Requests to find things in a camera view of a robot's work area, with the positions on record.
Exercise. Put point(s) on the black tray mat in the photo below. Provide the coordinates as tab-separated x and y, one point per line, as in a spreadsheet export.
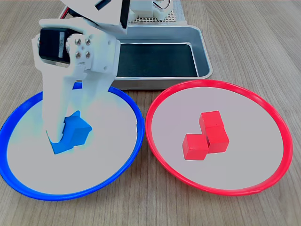
155	61

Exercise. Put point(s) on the blue-rimmed white plate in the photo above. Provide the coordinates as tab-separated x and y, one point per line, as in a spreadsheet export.
105	153

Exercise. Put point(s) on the steel tray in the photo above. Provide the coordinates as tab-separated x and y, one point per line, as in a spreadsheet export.
164	34

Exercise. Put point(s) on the red wooden cube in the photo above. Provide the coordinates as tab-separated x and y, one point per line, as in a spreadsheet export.
195	148
217	140
210	118

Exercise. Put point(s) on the red-rimmed white plate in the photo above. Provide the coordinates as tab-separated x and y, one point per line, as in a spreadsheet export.
247	164

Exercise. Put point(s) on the pale perforated base plate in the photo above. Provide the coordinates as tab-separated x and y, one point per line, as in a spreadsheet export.
145	20

